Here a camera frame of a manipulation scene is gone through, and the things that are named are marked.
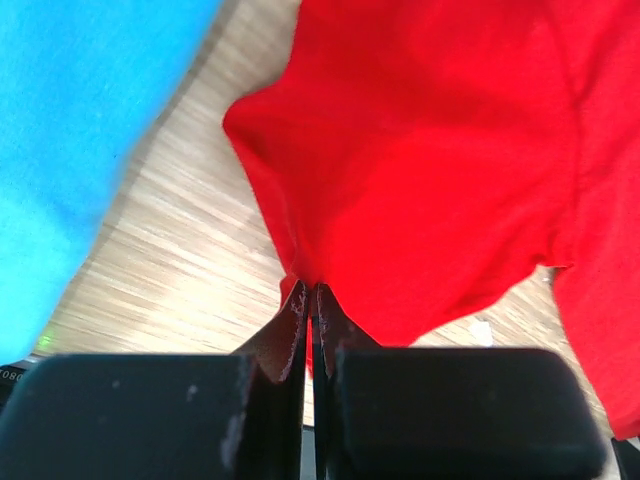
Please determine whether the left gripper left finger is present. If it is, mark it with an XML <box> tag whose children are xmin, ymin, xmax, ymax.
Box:
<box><xmin>1</xmin><ymin>283</ymin><xmax>308</xmax><ymax>479</ymax></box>

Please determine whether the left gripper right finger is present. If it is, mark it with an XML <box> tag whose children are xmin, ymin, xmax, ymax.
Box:
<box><xmin>310</xmin><ymin>284</ymin><xmax>607</xmax><ymax>479</ymax></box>

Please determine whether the bright red t shirt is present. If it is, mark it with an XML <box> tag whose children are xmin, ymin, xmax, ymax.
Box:
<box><xmin>223</xmin><ymin>1</ymin><xmax>639</xmax><ymax>439</ymax></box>

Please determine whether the folded light blue t shirt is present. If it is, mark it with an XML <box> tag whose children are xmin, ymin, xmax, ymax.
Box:
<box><xmin>1</xmin><ymin>1</ymin><xmax>220</xmax><ymax>364</ymax></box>

